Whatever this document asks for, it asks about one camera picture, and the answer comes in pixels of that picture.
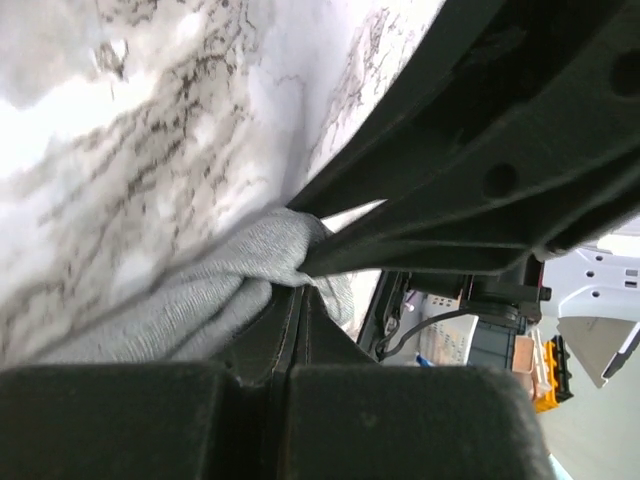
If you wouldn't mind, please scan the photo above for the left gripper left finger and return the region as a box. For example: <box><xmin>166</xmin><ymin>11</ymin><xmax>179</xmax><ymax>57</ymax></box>
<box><xmin>211</xmin><ymin>287</ymin><xmax>303</xmax><ymax>384</ymax></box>

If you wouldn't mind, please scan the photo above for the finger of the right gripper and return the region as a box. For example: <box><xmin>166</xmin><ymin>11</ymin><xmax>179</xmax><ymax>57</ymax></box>
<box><xmin>291</xmin><ymin>1</ymin><xmax>639</xmax><ymax>217</ymax></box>

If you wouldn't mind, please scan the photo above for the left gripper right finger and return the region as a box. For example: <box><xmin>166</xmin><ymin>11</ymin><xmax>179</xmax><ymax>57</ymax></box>
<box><xmin>297</xmin><ymin>287</ymin><xmax>374</xmax><ymax>365</ymax></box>

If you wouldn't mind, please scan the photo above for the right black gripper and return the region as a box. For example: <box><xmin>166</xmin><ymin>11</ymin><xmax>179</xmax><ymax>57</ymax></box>
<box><xmin>300</xmin><ymin>164</ymin><xmax>639</xmax><ymax>360</ymax></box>

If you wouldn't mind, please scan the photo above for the grey cloth napkin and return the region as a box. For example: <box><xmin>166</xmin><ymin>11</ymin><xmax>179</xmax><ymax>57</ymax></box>
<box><xmin>35</xmin><ymin>208</ymin><xmax>354</xmax><ymax>364</ymax></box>

